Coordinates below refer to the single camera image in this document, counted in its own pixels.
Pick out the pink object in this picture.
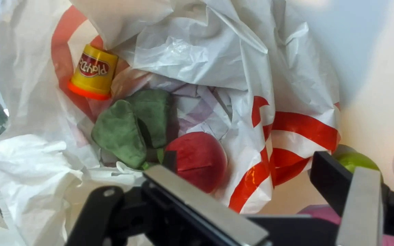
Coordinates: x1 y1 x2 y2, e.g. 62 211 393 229
298 204 394 246

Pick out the white and red plastic bag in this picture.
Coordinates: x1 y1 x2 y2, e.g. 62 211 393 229
0 0 342 246

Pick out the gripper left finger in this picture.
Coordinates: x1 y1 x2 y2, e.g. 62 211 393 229
65 165 272 246

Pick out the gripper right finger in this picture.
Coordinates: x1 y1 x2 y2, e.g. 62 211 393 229
309 151 394 246

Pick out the red plush vegetable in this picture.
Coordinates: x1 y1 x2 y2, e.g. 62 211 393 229
163 132 228 194

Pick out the yellow dough tub, orange lid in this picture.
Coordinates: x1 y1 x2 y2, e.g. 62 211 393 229
68 44 119 101

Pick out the green toy fruit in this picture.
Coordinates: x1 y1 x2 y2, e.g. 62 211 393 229
332 144 381 174

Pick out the green plush leafy vegetable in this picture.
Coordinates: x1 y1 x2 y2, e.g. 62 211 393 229
91 89 171 170

